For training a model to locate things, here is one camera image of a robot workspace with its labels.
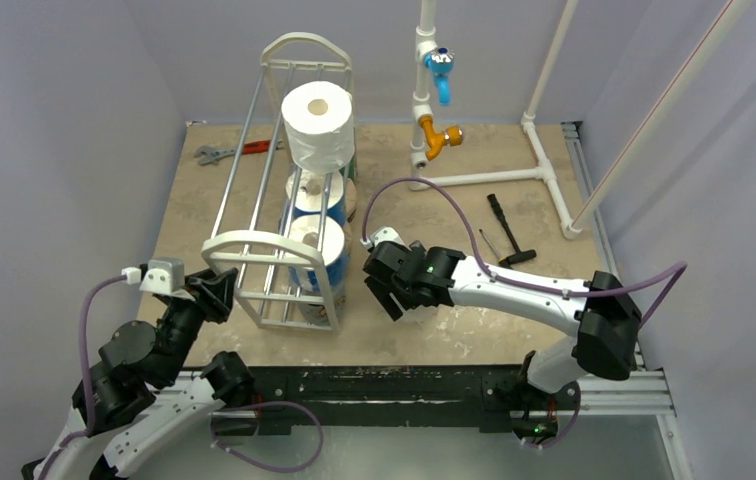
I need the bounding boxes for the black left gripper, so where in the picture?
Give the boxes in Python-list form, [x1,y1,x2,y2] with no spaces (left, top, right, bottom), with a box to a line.
[159,264,239,383]

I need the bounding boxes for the white metal shelf rack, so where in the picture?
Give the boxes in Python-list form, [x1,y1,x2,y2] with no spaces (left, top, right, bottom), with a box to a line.
[201,31,353,333]

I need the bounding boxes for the blue white packaged roll front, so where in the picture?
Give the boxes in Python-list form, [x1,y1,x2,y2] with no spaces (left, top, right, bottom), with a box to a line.
[285,213,350,296]

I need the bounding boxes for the blue white packaged roll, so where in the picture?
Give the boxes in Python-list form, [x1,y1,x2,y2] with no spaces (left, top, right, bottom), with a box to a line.
[285,213,350,296]
[285,171,347,225]

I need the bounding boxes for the blue white packaged roll back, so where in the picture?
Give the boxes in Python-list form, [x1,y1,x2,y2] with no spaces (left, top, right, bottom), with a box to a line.
[285,171,347,225]

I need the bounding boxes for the unwrapped white paper roll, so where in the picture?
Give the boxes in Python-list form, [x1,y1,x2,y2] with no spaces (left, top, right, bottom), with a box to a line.
[281,81,355,174]

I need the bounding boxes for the grey paper roll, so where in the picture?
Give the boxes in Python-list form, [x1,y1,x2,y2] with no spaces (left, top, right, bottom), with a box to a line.
[298,290,346,326]

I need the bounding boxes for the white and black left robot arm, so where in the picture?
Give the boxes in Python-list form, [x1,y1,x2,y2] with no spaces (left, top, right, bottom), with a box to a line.
[21,268,254,479]

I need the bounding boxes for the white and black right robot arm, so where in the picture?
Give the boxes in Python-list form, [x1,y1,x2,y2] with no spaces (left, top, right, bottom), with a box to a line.
[363,241,642,407]

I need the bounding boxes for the black screwdriver tool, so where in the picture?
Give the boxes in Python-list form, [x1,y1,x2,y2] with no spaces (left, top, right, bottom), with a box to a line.
[487,193,537,268]

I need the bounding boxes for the orange faucet valve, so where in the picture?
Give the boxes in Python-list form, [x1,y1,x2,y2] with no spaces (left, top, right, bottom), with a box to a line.
[417,115,464,161]

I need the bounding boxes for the blue faucet valve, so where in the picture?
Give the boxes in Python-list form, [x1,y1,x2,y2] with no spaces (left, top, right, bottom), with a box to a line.
[423,47,455,106]

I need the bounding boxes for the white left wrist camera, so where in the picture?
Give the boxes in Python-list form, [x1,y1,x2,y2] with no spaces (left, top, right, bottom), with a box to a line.
[121,257,185,297]

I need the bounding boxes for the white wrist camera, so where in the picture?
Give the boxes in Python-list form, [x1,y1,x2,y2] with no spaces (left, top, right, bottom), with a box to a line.
[121,257,185,297]
[360,226,405,252]

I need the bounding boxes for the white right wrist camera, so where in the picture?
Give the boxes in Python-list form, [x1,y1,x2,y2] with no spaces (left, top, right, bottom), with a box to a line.
[360,226,405,252]

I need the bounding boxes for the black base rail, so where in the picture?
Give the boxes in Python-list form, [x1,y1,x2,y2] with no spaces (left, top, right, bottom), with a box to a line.
[211,365,579,439]

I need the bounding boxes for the yellow handled screwdriver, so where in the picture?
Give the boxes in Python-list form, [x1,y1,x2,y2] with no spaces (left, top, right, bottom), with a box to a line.
[478,228,503,262]

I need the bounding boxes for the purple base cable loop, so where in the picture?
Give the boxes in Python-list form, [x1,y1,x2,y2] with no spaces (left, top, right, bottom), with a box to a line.
[209,400,325,474]

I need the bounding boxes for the red handled pliers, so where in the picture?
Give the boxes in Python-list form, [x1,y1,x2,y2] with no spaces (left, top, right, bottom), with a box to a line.
[194,140,285,166]

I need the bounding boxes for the white pvc pipe frame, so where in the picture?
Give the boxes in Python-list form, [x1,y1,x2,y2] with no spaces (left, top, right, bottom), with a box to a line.
[408,0,756,241]

